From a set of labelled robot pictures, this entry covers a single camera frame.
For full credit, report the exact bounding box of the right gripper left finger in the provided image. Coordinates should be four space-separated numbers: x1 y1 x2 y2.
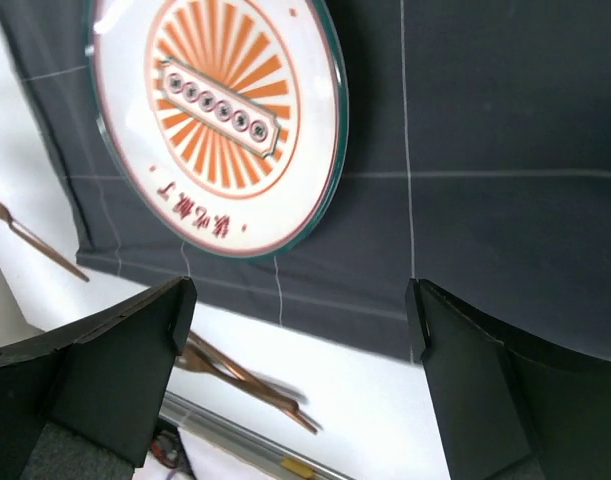
0 277 197 465

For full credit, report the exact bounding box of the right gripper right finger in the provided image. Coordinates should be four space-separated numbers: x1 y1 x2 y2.
405 279 611 479

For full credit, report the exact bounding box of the copper fork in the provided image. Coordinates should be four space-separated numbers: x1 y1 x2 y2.
0 202 90 282

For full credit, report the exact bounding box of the dark grey checked cloth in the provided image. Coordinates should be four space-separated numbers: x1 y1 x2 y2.
0 1 611 360

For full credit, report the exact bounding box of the patterned glass plate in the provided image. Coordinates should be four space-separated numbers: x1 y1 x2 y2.
87 1 349 259

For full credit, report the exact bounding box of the dark wooden spoon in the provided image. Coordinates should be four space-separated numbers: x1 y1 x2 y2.
175 345 309 404

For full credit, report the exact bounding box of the copper knife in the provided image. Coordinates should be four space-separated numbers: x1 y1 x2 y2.
175 331 321 435

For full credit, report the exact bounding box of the front aluminium rail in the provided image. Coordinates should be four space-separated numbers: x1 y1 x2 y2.
160 391 351 479

